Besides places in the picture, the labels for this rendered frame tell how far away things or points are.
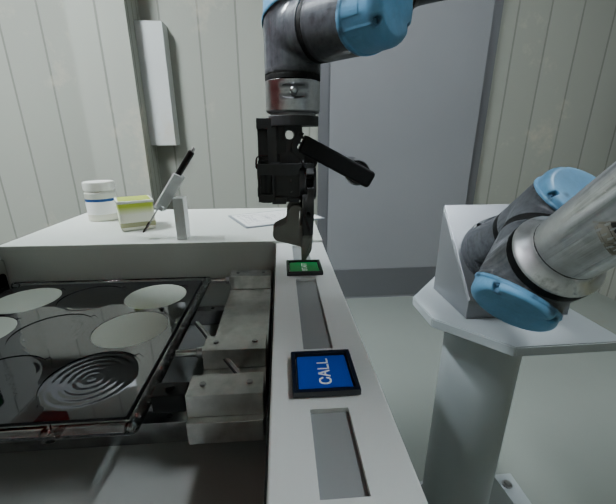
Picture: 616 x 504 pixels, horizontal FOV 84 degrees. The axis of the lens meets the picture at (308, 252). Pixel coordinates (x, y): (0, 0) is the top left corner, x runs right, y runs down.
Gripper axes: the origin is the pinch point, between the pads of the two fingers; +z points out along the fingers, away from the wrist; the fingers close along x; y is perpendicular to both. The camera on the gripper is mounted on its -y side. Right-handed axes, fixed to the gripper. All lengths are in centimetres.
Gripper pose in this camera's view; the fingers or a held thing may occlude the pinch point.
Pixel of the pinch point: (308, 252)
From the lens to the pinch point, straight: 54.1
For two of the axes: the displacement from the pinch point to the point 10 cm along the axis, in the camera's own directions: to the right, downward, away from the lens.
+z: 0.0, 9.5, 3.1
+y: -10.0, 0.2, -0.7
